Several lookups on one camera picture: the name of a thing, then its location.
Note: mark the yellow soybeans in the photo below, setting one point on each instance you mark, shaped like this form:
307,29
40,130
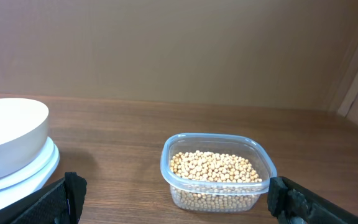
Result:
217,169

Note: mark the white digital kitchen scale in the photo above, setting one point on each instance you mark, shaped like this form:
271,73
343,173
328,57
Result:
30,178

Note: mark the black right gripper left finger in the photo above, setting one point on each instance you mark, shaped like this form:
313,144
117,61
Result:
60,202

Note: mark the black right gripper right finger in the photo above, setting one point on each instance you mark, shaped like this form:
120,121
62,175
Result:
290,202

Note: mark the clear plastic container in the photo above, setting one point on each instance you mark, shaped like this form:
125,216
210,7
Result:
222,144

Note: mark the white round bowl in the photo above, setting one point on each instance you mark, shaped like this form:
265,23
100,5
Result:
23,132

